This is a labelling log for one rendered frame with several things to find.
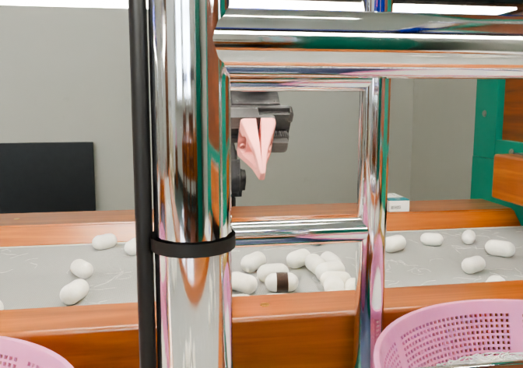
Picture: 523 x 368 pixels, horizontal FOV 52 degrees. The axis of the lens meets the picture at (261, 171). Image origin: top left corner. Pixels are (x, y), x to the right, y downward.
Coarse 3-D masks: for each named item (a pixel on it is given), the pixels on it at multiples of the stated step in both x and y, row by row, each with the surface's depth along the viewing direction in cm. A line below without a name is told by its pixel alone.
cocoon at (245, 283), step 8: (232, 272) 58; (240, 272) 58; (232, 280) 57; (240, 280) 56; (248, 280) 56; (256, 280) 57; (232, 288) 57; (240, 288) 56; (248, 288) 56; (256, 288) 56
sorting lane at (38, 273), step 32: (0, 256) 71; (32, 256) 71; (64, 256) 71; (96, 256) 71; (128, 256) 71; (320, 256) 71; (352, 256) 71; (416, 256) 71; (448, 256) 71; (480, 256) 71; (512, 256) 71; (0, 288) 59; (32, 288) 59; (96, 288) 59; (128, 288) 59; (320, 288) 59
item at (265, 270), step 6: (270, 264) 60; (276, 264) 60; (282, 264) 60; (258, 270) 60; (264, 270) 59; (270, 270) 60; (276, 270) 60; (282, 270) 60; (288, 270) 60; (258, 276) 60; (264, 276) 59
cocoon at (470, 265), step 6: (468, 258) 63; (474, 258) 63; (480, 258) 64; (462, 264) 63; (468, 264) 63; (474, 264) 63; (480, 264) 63; (468, 270) 63; (474, 270) 63; (480, 270) 64
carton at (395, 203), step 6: (390, 198) 87; (396, 198) 87; (402, 198) 87; (390, 204) 86; (396, 204) 86; (402, 204) 86; (408, 204) 87; (390, 210) 86; (396, 210) 86; (402, 210) 87; (408, 210) 87
